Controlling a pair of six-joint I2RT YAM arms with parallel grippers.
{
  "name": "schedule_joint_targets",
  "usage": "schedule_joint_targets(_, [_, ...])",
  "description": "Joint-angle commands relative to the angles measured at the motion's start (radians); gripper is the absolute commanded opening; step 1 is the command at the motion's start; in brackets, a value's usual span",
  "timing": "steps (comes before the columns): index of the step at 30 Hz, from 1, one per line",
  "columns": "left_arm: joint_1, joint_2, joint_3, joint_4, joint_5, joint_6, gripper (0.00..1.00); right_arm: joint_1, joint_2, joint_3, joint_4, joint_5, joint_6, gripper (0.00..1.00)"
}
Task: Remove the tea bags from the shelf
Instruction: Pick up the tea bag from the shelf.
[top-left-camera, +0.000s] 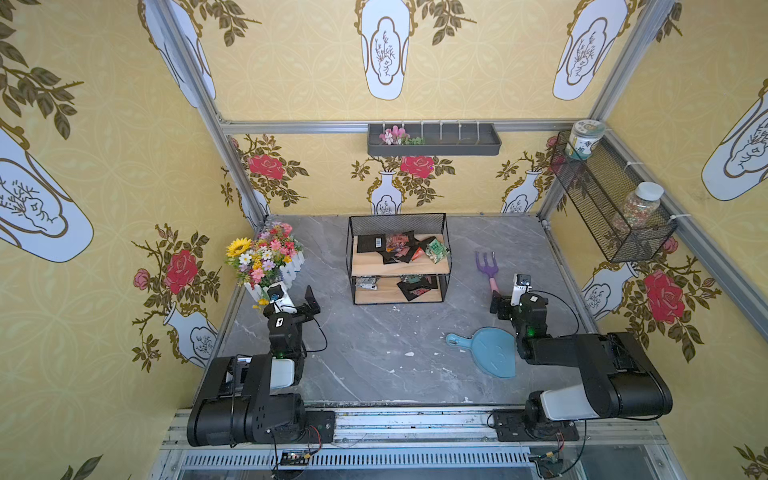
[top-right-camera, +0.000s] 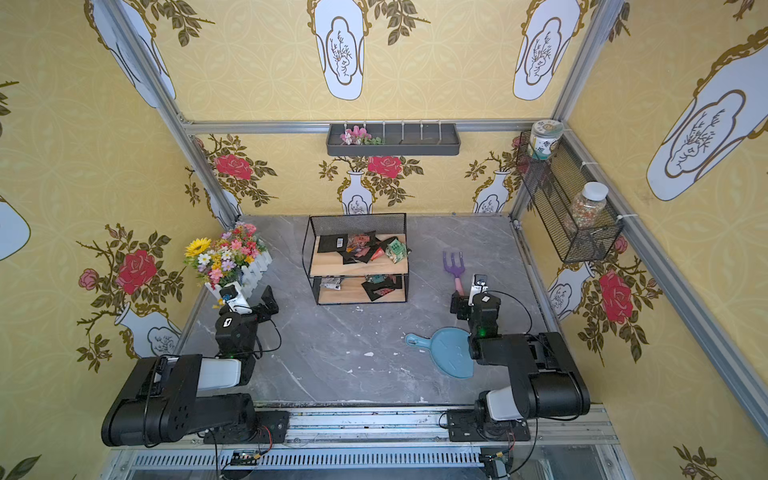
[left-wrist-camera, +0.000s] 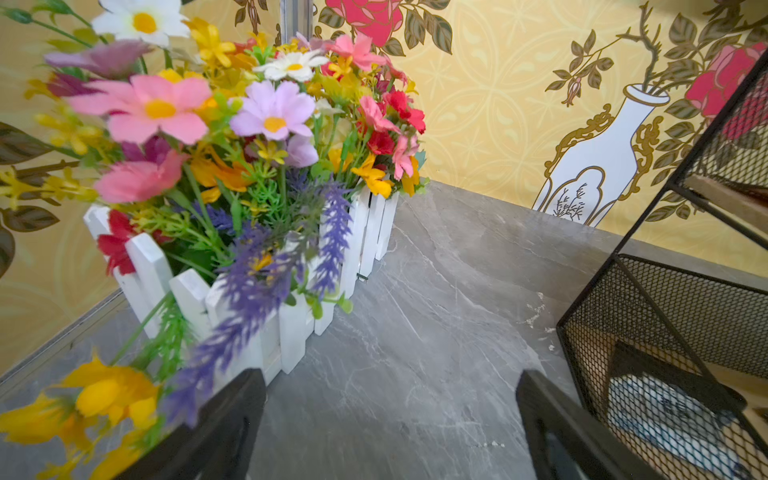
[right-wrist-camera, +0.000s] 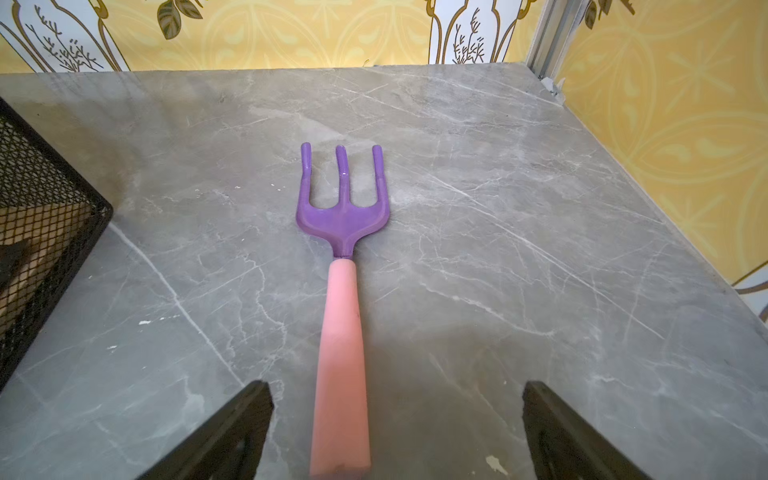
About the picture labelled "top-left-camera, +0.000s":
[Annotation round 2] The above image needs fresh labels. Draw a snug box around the red black tea bag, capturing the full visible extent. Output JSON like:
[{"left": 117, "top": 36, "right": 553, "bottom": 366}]
[{"left": 380, "top": 231, "right": 424, "bottom": 265}]

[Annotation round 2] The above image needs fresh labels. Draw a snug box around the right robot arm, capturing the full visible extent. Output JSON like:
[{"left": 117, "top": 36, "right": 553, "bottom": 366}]
[{"left": 490, "top": 292, "right": 673, "bottom": 442}]

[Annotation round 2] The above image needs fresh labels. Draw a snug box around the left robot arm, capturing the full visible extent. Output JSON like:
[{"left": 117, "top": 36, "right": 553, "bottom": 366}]
[{"left": 186, "top": 287, "right": 336, "bottom": 447}]

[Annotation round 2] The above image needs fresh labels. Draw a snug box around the light blue dustpan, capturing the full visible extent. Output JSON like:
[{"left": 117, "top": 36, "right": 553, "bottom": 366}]
[{"left": 445, "top": 327, "right": 517, "bottom": 379}]

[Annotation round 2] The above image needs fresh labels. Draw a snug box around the colourful flower bouquet in planter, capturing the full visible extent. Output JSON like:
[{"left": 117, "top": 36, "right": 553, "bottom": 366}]
[{"left": 226, "top": 222, "right": 305, "bottom": 307}]

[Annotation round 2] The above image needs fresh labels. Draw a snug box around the purple garden fork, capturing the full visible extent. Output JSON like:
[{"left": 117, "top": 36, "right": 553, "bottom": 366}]
[{"left": 475, "top": 251, "right": 499, "bottom": 293}]

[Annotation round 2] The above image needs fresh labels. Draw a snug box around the small circuit board left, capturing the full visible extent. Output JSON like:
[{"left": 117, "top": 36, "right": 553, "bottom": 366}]
[{"left": 279, "top": 450, "right": 313, "bottom": 468}]

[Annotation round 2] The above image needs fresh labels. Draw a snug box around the small circuit board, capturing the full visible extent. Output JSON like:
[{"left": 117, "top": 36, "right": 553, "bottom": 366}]
[
  {"left": 529, "top": 455, "right": 564, "bottom": 479},
  {"left": 279, "top": 450, "right": 313, "bottom": 468}
]

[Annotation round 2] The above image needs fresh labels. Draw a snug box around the small circuit board right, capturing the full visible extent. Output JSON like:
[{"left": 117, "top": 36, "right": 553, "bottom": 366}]
[{"left": 529, "top": 455, "right": 564, "bottom": 479}]

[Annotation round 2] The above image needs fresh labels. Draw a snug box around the clear jar with candies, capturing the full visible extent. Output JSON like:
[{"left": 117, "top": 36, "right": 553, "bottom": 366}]
[{"left": 613, "top": 182, "right": 665, "bottom": 232}]

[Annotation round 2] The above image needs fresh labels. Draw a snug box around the white green lidded jar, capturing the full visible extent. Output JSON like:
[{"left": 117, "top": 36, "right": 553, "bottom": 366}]
[{"left": 564, "top": 119, "right": 606, "bottom": 160}]

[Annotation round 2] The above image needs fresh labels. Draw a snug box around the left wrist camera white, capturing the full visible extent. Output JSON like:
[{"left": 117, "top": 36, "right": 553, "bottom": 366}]
[{"left": 266, "top": 282, "right": 296, "bottom": 313}]

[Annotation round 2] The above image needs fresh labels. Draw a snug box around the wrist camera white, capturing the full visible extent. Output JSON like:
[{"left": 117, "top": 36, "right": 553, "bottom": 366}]
[
  {"left": 266, "top": 282, "right": 296, "bottom": 313},
  {"left": 511, "top": 273, "right": 531, "bottom": 306}
]

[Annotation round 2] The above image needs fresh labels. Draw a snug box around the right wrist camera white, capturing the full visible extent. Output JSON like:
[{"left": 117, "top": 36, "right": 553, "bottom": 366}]
[{"left": 511, "top": 273, "right": 531, "bottom": 306}]

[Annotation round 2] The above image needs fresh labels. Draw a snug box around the black wire two-tier shelf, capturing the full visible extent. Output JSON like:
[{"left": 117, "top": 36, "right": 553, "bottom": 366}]
[{"left": 346, "top": 213, "right": 452, "bottom": 306}]

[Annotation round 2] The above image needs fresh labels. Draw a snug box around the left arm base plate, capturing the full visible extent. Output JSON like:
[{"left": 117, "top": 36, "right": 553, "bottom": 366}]
[{"left": 297, "top": 410, "right": 336, "bottom": 445}]

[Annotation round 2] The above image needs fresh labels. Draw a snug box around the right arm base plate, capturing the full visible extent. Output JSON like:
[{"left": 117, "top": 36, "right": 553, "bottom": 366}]
[{"left": 489, "top": 409, "right": 580, "bottom": 442}]

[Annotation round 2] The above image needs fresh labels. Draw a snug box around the black wire wall basket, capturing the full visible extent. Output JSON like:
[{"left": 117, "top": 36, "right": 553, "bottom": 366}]
[{"left": 551, "top": 131, "right": 677, "bottom": 263}]

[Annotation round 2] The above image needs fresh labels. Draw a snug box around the grey wall tray shelf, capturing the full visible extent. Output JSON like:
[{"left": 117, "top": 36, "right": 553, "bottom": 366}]
[{"left": 367, "top": 121, "right": 502, "bottom": 157}]

